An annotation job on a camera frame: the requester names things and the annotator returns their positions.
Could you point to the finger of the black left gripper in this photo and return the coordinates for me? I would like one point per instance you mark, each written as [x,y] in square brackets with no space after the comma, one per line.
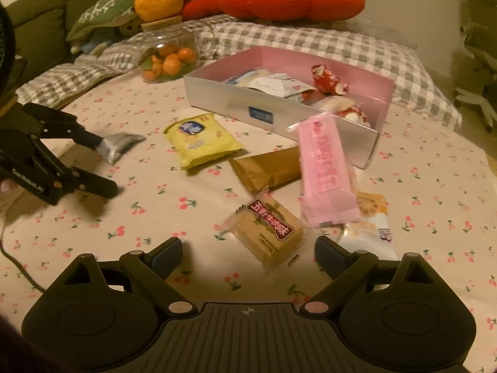
[56,124]
[79,179]

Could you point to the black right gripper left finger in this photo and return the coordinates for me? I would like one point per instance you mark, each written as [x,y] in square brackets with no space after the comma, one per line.
[148,272]

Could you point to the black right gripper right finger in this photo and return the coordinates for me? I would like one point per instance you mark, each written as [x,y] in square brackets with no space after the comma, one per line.
[348,272]

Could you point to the white orange cracker packet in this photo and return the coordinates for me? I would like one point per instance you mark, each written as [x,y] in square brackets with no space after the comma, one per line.
[371,231]

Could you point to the small grey silver packet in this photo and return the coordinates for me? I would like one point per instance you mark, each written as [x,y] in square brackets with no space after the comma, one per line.
[113,147]

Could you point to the pink wafer snack packet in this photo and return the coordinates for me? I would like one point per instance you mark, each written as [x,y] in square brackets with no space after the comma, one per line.
[328,197]

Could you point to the tan beef snack packet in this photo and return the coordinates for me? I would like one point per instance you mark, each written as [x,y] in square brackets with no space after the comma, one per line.
[267,229]

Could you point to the yellow snack packet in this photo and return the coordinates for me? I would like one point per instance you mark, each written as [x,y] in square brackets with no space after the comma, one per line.
[200,139]

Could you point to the red white candy bag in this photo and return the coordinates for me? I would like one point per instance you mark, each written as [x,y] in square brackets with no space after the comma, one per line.
[327,82]
[344,108]

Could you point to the white monkey snack packet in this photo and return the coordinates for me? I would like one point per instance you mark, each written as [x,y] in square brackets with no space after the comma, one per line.
[279,85]

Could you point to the person's left hand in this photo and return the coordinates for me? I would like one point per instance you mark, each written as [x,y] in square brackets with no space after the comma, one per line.
[7,186]

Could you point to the dark green sofa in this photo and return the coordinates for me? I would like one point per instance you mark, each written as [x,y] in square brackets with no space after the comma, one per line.
[53,74]

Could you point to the cherry print tablecloth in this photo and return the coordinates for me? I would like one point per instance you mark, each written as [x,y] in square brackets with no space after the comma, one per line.
[433,187]

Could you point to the brown gold snack packet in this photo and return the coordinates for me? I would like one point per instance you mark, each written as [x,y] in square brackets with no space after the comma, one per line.
[269,170]

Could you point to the green white patterned pillow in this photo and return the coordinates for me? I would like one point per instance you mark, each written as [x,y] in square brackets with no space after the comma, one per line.
[103,14]

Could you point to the glass jar with tangerines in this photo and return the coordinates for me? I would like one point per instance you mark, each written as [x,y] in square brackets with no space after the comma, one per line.
[171,50]

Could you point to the pink and silver box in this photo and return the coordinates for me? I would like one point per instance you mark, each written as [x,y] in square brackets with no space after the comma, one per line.
[206,90]

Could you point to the large orange citrus fruit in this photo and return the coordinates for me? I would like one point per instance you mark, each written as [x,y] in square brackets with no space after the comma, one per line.
[153,10]

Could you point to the blue white packet in box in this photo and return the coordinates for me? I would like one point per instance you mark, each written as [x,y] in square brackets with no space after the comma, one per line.
[242,80]

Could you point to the small red tomato cushion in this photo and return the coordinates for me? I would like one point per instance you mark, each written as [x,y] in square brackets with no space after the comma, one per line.
[200,9]

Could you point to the white office chair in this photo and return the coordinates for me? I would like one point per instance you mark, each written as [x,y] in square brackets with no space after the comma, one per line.
[479,39]

